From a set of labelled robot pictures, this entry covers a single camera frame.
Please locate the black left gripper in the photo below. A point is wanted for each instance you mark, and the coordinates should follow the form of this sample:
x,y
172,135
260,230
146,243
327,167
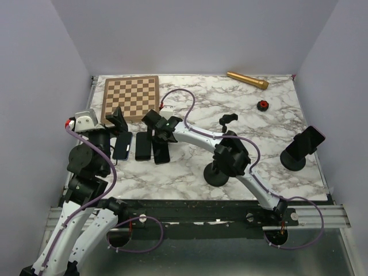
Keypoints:
x,y
118,119

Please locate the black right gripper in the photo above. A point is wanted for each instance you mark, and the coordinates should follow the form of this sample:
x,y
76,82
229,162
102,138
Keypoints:
x,y
149,130

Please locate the black phone stand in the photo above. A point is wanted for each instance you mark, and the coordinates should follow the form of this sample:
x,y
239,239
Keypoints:
x,y
289,163
226,119
213,176

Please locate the black phone red case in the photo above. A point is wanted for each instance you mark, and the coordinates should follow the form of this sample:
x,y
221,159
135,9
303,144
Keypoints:
x,y
312,138

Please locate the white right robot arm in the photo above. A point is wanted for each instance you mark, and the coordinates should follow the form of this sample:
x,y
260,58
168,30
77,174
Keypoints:
x,y
230,157

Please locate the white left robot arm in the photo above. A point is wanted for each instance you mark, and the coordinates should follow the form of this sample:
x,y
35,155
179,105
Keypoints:
x,y
86,216

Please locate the black phone blue edge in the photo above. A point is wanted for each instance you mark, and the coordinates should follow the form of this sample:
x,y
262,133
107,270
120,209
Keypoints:
x,y
122,146

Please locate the wooden chessboard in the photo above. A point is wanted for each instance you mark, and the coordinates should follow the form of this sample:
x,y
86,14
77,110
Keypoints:
x,y
135,96

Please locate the black red knob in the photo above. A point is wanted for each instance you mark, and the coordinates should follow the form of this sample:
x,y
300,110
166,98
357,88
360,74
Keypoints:
x,y
262,105

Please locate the gold cylinder tube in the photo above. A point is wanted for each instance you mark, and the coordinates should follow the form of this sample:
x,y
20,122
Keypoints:
x,y
259,83

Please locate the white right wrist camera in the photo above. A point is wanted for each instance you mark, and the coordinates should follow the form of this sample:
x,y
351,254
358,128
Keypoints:
x,y
167,111

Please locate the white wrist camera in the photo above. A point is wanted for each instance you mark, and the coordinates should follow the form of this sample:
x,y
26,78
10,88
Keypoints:
x,y
83,121
167,111

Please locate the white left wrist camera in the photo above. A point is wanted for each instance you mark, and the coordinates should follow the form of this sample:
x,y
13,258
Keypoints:
x,y
83,121

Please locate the black mounting rail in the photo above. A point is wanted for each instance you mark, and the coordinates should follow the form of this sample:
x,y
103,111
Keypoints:
x,y
191,219

